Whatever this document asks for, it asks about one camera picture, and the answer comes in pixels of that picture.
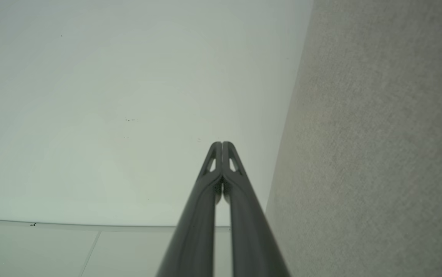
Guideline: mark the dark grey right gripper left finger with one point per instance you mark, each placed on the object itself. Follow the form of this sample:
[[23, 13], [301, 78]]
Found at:
[[194, 231]]

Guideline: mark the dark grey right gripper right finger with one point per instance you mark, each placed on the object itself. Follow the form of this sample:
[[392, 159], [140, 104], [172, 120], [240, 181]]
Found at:
[[250, 234]]

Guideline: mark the grey fabric sofa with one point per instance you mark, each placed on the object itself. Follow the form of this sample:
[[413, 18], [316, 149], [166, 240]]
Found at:
[[371, 146]]

